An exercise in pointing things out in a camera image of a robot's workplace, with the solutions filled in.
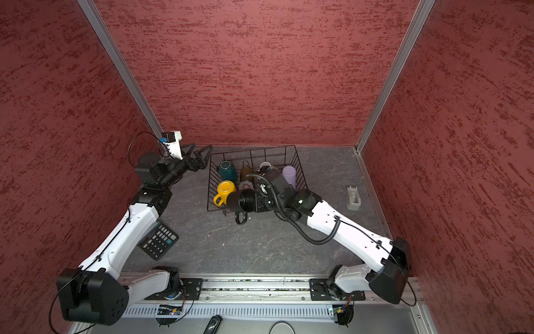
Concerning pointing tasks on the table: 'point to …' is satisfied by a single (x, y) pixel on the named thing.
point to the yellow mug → (224, 188)
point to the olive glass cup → (246, 174)
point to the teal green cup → (227, 170)
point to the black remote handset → (213, 324)
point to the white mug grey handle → (266, 163)
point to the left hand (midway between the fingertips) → (203, 149)
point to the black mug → (247, 203)
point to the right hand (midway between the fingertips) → (252, 205)
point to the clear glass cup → (245, 184)
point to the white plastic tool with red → (353, 199)
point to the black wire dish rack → (278, 156)
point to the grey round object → (281, 327)
